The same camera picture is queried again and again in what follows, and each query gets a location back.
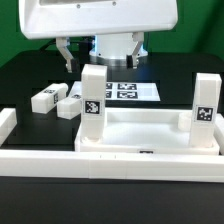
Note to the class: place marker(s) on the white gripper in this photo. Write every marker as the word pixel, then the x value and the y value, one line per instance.
pixel 61 19

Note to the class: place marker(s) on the white desk top tray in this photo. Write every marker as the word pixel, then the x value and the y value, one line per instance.
pixel 157 131

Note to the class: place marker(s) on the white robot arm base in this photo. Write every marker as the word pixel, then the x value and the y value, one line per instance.
pixel 112 49

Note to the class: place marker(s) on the white left fence block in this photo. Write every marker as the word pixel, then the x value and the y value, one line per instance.
pixel 8 121

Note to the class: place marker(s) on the white fence block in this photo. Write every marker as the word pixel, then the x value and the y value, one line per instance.
pixel 219 132
pixel 8 121

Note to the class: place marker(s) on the white front fence bar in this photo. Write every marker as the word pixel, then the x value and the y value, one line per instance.
pixel 125 166

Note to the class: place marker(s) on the white right fence block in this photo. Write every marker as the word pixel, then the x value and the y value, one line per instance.
pixel 219 132

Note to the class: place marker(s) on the white marker base plate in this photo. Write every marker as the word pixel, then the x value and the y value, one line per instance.
pixel 116 91

